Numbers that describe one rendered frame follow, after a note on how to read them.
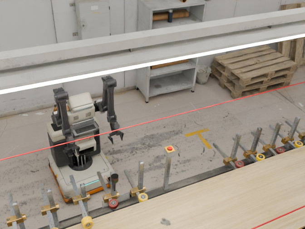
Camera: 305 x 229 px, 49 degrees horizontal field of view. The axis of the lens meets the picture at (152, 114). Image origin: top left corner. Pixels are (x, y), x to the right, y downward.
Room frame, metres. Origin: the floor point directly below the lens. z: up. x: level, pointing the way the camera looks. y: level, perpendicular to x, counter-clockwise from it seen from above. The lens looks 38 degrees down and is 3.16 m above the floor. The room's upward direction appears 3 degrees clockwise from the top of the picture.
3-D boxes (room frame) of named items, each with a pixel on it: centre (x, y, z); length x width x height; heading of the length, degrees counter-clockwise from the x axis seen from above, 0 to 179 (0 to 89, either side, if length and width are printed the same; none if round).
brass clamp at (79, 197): (1.68, 0.53, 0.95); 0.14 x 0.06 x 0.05; 117
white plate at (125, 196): (1.84, 0.28, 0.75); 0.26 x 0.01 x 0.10; 117
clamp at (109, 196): (1.79, 0.31, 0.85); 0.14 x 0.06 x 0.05; 117
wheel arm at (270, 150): (2.62, -1.21, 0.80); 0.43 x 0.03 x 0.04; 27
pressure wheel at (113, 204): (1.69, 0.28, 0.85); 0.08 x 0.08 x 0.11
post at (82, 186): (1.69, 0.51, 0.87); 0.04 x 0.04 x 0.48; 27
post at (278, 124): (2.60, -1.27, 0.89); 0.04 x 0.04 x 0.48; 27
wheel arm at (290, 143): (2.73, -1.43, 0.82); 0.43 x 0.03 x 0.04; 27
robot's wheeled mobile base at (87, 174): (2.70, 0.81, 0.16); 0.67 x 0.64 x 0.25; 32
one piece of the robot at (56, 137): (2.78, 0.86, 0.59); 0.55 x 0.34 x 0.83; 122
